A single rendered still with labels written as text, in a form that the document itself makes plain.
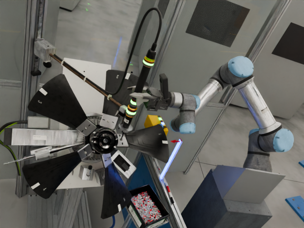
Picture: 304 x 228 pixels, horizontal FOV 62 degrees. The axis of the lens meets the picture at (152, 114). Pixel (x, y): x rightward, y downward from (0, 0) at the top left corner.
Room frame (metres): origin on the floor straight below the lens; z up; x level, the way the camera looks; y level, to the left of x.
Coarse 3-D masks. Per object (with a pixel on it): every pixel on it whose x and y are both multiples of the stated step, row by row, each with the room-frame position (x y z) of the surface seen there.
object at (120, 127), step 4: (120, 108) 0.96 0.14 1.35; (120, 112) 0.95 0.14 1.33; (124, 112) 0.96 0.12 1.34; (120, 116) 0.96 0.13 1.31; (124, 116) 0.96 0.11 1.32; (120, 120) 0.95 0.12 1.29; (120, 124) 0.95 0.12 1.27; (120, 128) 0.92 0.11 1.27; (124, 128) 0.93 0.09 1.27; (128, 128) 0.95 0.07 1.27; (132, 128) 0.96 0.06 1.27; (124, 132) 0.92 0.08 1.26; (128, 132) 0.93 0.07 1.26
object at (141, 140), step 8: (144, 128) 1.10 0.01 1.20; (152, 128) 1.12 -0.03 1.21; (160, 128) 1.14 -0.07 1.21; (128, 136) 1.00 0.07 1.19; (136, 136) 1.02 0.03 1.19; (144, 136) 1.04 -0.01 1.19; (152, 136) 1.06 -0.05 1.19; (160, 136) 1.09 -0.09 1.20; (128, 144) 0.94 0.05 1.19; (136, 144) 0.96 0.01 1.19; (144, 144) 0.99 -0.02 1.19; (152, 144) 1.01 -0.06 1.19; (160, 144) 1.04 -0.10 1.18; (144, 152) 0.94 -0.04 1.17; (152, 152) 0.97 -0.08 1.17; (160, 152) 1.00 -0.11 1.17; (168, 152) 1.03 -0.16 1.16; (160, 160) 0.96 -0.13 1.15; (168, 160) 0.99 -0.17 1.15
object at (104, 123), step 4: (104, 116) 0.99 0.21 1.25; (108, 116) 0.99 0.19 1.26; (112, 116) 0.98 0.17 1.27; (104, 120) 0.97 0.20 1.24; (112, 120) 0.97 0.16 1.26; (116, 120) 0.96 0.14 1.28; (100, 124) 0.96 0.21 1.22; (104, 124) 0.96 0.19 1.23; (108, 124) 0.95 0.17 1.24; (112, 124) 0.95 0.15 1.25; (112, 128) 0.94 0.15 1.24
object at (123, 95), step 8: (112, 72) 1.13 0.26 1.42; (120, 72) 1.13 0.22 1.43; (112, 80) 1.11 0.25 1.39; (120, 80) 1.11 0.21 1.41; (128, 80) 1.11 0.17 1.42; (136, 80) 1.12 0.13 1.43; (112, 88) 1.08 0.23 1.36; (104, 96) 1.06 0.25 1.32; (112, 96) 1.05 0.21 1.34; (120, 96) 1.05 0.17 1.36; (128, 96) 1.05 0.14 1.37; (104, 104) 1.03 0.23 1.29; (112, 104) 1.02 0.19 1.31; (128, 104) 1.02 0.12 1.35; (104, 112) 1.00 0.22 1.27; (112, 112) 0.99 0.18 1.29
